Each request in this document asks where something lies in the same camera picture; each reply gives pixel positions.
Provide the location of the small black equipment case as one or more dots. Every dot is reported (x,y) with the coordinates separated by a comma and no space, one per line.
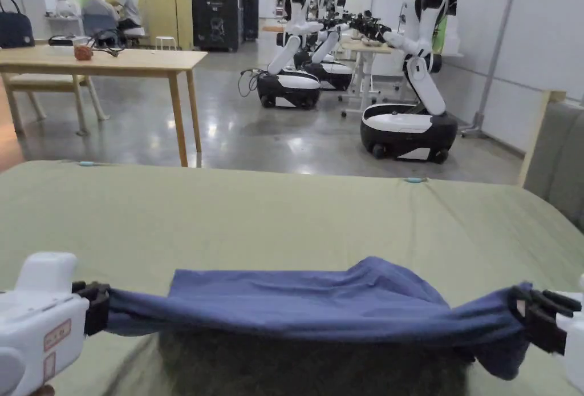
(251,17)

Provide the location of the dark blue shirt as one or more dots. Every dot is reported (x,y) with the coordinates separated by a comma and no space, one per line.
(296,300)

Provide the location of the grey padded headboard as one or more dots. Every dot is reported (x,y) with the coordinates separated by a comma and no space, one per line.
(561,158)

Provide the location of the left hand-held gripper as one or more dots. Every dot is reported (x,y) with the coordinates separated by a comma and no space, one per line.
(32,323)

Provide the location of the pale blue sheet clip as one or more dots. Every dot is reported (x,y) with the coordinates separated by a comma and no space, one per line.
(416,180)
(85,163)

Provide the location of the white desk on wheels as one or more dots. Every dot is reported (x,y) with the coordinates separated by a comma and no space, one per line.
(367,47)

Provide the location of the large black equipment case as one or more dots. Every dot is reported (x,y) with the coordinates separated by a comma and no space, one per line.
(214,17)

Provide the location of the person's left hand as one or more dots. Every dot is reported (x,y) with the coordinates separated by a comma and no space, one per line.
(45,391)

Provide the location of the bed with pale green sheet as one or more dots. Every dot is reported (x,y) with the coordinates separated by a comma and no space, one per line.
(273,218)

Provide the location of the light wooden cabinet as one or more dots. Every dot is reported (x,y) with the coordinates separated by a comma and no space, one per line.
(159,10)

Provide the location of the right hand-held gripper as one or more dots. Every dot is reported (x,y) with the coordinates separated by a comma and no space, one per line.
(576,346)

